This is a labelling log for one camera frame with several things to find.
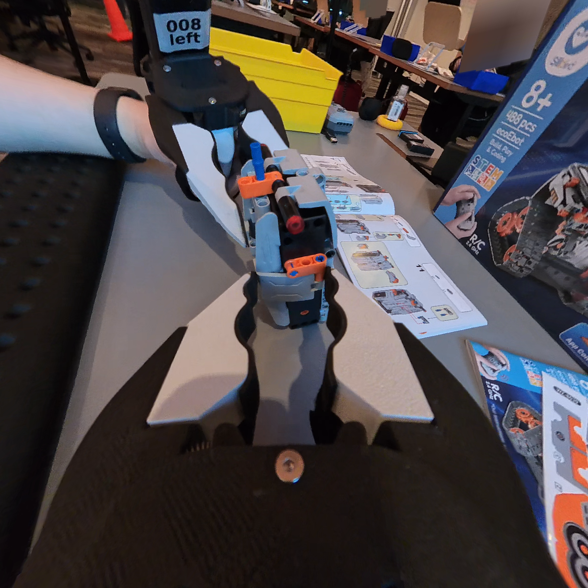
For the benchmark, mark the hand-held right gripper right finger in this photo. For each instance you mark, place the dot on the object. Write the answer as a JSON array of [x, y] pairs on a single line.
[[381, 367]]

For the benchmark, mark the yellow plastic bin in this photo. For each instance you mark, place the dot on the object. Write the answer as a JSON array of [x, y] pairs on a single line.
[[285, 78]]

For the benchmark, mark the open instruction booklet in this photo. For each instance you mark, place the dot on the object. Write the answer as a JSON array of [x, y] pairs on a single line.
[[413, 275]]

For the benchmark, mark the red bag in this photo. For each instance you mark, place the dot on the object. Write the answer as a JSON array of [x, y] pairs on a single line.
[[347, 94]]

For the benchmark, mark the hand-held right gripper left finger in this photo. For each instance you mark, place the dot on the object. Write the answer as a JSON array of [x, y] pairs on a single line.
[[206, 367]]

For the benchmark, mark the robot kit box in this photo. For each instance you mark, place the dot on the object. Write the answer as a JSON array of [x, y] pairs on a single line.
[[528, 183]]

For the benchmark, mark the wooden background table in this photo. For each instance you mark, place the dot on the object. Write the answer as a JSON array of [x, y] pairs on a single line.
[[436, 76]]

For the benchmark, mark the black round pouch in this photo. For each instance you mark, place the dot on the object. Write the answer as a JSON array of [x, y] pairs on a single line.
[[370, 109]]

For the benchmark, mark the blue plastic bin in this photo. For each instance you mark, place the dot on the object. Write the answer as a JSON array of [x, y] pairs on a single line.
[[480, 81], [388, 46]]

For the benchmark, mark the white sticker sheet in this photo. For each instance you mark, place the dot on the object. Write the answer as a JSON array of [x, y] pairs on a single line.
[[565, 436]]

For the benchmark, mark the black perforated beam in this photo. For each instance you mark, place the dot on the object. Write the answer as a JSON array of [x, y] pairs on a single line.
[[46, 275]]

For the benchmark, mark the clear sanitizer bottle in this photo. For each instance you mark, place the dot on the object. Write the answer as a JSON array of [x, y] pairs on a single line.
[[397, 103]]

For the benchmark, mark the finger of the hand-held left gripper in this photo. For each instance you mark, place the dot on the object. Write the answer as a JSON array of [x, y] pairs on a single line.
[[202, 160], [262, 126]]

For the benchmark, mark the orange traffic cone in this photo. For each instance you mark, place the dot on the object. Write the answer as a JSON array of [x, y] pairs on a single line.
[[117, 23]]

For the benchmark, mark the grey toy brick robot assembly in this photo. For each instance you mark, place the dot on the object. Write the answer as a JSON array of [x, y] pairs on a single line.
[[294, 239]]

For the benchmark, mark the small black box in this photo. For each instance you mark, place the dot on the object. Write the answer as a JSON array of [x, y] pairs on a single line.
[[411, 136], [420, 148]]

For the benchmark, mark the grey electronic module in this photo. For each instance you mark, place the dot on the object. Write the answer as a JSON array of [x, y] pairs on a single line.
[[340, 120]]

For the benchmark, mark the person's left forearm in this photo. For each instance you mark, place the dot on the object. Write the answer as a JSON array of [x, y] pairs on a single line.
[[46, 105]]

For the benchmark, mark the person's left hand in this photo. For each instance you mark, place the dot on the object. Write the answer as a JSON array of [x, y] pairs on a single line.
[[142, 128]]

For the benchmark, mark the black wristband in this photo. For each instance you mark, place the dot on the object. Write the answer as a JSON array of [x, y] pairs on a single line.
[[108, 124]]

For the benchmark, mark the black usb plug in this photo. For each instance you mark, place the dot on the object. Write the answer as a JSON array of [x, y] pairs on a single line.
[[330, 136]]

